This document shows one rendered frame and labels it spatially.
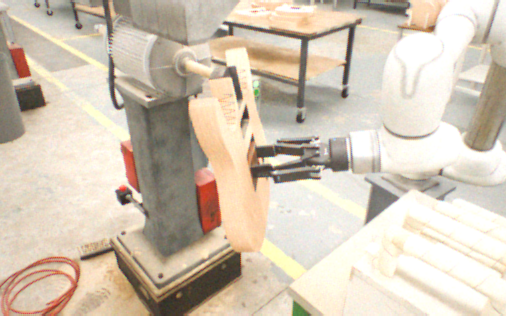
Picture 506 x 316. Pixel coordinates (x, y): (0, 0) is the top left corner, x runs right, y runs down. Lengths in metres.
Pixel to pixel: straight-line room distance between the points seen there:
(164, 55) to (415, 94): 0.84
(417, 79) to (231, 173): 0.35
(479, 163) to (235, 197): 1.07
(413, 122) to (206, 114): 0.36
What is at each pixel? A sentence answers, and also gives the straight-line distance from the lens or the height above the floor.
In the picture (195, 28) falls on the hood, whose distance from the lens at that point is 0.98.
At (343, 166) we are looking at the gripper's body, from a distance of 0.79.
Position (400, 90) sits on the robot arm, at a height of 1.40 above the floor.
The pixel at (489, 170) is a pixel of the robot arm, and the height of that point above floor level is 0.89.
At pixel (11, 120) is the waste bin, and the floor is 0.19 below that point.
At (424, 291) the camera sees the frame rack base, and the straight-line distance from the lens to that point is 0.74.
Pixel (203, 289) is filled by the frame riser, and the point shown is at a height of 0.10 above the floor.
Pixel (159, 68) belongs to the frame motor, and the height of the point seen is 1.25.
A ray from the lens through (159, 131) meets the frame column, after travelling 1.54.
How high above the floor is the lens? 1.63
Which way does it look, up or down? 31 degrees down
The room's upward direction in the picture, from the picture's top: straight up
